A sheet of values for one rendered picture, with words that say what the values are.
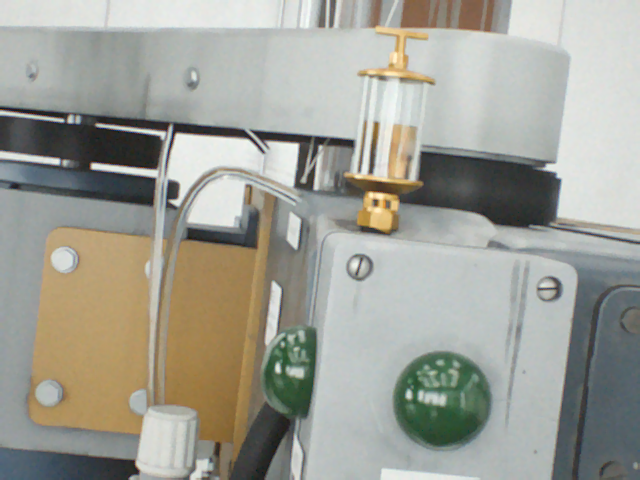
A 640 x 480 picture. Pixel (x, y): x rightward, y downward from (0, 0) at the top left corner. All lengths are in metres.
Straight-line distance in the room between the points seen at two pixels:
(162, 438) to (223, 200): 4.96
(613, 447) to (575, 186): 5.41
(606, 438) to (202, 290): 0.40
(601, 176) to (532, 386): 5.50
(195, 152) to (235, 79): 4.94
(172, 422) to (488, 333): 0.29
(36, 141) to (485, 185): 0.39
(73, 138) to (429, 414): 0.52
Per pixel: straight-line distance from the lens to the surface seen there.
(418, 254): 0.38
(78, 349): 0.81
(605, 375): 0.45
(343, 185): 0.92
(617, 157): 5.91
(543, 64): 0.56
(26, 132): 0.86
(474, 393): 0.37
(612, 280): 0.45
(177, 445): 0.64
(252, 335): 0.67
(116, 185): 0.84
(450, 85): 0.55
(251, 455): 0.44
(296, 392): 0.39
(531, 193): 0.56
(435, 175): 0.55
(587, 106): 5.87
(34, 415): 0.82
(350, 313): 0.38
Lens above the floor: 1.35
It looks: 3 degrees down
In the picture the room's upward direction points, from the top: 7 degrees clockwise
